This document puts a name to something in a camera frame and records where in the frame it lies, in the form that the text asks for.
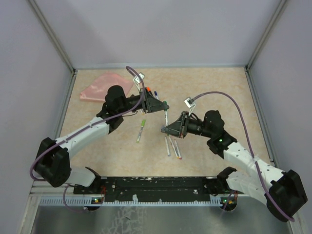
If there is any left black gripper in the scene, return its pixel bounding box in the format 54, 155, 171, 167
118, 87, 169, 114

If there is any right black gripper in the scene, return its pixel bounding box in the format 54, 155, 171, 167
162, 111, 213, 138

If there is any lavender marker pen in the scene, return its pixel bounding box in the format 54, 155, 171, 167
165, 136, 171, 156

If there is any white slotted cable duct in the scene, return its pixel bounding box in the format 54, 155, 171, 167
39, 196, 234, 207

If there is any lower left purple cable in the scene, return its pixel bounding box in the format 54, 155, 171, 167
61, 184, 89, 214

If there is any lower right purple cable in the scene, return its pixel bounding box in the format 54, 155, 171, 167
224, 189, 242, 212

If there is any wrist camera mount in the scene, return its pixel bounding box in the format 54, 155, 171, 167
184, 97, 196, 117
133, 72, 145, 92

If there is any light green capped marker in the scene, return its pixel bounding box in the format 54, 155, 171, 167
136, 119, 146, 143

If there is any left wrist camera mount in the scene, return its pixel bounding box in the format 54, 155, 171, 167
133, 72, 145, 92

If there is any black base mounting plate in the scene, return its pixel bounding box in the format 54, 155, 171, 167
74, 176, 231, 202

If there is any aluminium frame rail right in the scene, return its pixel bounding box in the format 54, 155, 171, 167
245, 0, 289, 72

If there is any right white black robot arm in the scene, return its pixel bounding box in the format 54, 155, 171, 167
161, 110, 308, 222

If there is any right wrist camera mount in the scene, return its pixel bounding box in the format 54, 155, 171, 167
184, 97, 196, 117

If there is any aluminium frame rail left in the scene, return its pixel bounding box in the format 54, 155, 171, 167
26, 0, 76, 74

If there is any yellow capped marker pen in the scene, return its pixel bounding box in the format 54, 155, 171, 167
168, 136, 180, 159

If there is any pink plastic bag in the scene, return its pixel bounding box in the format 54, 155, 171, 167
79, 72, 134, 102

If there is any magenta capped marker pen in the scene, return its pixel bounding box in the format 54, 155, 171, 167
174, 140, 182, 159

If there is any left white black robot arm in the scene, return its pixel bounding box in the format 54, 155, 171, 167
30, 85, 169, 194

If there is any dark green capped marker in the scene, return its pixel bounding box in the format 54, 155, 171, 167
163, 101, 169, 127

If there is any aluminium frame rail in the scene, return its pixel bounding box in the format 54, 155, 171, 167
245, 0, 289, 72
26, 0, 76, 74

